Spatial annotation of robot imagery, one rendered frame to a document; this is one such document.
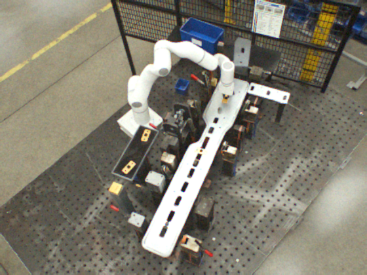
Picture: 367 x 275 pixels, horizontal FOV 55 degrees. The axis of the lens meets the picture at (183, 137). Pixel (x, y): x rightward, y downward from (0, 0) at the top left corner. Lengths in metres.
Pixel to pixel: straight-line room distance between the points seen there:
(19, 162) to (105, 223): 1.62
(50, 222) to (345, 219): 2.39
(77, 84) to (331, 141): 2.79
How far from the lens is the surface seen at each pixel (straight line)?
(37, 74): 4.56
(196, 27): 2.96
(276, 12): 2.65
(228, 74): 2.31
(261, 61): 2.78
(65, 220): 2.67
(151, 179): 2.16
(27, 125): 4.15
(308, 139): 2.82
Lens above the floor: 3.05
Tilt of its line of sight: 59 degrees down
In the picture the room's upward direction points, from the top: 8 degrees counter-clockwise
